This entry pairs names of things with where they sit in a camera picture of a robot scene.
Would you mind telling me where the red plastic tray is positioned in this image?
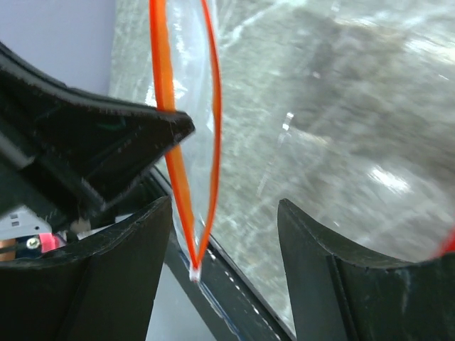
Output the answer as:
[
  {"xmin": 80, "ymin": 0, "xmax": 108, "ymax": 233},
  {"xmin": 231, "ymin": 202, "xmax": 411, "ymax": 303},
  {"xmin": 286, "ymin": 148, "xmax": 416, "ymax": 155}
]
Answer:
[{"xmin": 437, "ymin": 227, "xmax": 455, "ymax": 257}]

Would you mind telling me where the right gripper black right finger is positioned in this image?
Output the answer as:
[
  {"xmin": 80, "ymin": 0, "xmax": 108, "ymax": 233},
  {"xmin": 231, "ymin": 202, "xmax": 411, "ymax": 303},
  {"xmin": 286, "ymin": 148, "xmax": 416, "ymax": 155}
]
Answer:
[{"xmin": 277, "ymin": 199, "xmax": 454, "ymax": 340}]

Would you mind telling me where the clear zip bag orange zipper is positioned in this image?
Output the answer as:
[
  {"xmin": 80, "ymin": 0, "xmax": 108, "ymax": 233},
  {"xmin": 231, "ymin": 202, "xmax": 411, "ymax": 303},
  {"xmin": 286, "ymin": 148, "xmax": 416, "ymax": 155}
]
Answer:
[{"xmin": 112, "ymin": 0, "xmax": 455, "ymax": 323}]

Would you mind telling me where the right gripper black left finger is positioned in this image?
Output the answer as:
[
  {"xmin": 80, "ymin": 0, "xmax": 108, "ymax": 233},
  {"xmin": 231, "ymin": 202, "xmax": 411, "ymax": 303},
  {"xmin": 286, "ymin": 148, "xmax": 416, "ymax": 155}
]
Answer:
[{"xmin": 1, "ymin": 197, "xmax": 173, "ymax": 340}]

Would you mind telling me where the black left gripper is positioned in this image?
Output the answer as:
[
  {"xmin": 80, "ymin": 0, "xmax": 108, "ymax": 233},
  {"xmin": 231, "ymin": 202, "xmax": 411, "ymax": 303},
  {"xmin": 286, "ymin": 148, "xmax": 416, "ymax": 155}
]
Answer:
[{"xmin": 1, "ymin": 46, "xmax": 194, "ymax": 261}]

